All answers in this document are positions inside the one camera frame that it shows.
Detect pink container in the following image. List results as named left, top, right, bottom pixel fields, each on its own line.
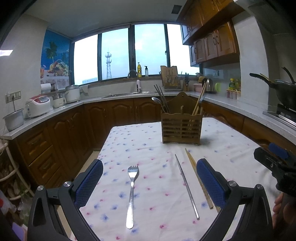
left=193, top=83, right=203, bottom=92

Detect wall power outlet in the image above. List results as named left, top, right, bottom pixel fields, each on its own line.
left=5, top=90, right=22, bottom=103

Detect kitchen sink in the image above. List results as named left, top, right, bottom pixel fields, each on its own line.
left=101, top=91, right=157, bottom=98

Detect floral white tablecloth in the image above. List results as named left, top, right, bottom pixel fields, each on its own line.
left=56, top=117, right=282, bottom=241

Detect yellow oil bottle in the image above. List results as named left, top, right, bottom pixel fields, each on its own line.
left=137, top=63, right=142, bottom=77

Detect steel chopstick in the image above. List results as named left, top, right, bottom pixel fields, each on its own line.
left=175, top=154, right=200, bottom=220
left=154, top=84, right=170, bottom=113

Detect steel spoon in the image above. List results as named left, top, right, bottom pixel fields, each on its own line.
left=151, top=97, right=166, bottom=113

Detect wooden cabinets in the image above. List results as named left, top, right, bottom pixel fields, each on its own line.
left=9, top=96, right=296, bottom=188
left=177, top=1, right=244, bottom=68

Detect white red rice cooker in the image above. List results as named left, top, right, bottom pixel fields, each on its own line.
left=25, top=94, right=53, bottom=118

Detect countertop dish rack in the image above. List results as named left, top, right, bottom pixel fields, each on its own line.
left=161, top=66, right=182, bottom=91

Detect clear soap dispenser bottle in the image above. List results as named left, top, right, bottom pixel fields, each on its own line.
left=145, top=66, right=149, bottom=77

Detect black knife block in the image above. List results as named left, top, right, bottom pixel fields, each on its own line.
left=183, top=73, right=189, bottom=92

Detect person's right hand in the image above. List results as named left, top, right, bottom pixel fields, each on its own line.
left=272, top=192, right=295, bottom=228

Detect paper towel roll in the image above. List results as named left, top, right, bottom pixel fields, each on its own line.
left=41, top=83, right=51, bottom=93

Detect upper wooden cabinets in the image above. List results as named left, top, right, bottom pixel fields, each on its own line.
left=177, top=1, right=244, bottom=68

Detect chrome kitchen faucet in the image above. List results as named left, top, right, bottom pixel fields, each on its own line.
left=127, top=69, right=141, bottom=93

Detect fruit beach wall poster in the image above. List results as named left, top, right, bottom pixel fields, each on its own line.
left=40, top=30, right=71, bottom=90

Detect steel inner pot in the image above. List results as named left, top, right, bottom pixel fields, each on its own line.
left=3, top=108, right=24, bottom=132

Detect spice jar rack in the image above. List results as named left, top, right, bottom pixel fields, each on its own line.
left=226, top=89, right=241, bottom=100

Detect black wok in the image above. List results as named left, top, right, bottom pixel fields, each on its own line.
left=249, top=67, right=296, bottom=110

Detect green yellow bottle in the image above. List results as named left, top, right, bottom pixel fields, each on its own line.
left=228, top=78, right=241, bottom=91

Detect green cup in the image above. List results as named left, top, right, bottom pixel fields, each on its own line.
left=215, top=82, right=221, bottom=92

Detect wooden chopstick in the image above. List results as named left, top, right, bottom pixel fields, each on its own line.
left=192, top=84, right=205, bottom=115
left=194, top=81, right=208, bottom=115
left=191, top=81, right=206, bottom=115
left=185, top=148, right=214, bottom=209

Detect lower wooden cabinets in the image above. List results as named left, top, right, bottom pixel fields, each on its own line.
left=9, top=96, right=296, bottom=188

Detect small white appliance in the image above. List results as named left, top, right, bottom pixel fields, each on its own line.
left=53, top=93, right=66, bottom=108

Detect wooden utensil holder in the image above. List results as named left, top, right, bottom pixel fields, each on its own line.
left=161, top=92, right=204, bottom=145

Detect steel electric kettle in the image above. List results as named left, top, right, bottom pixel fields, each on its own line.
left=205, top=78, right=216, bottom=93

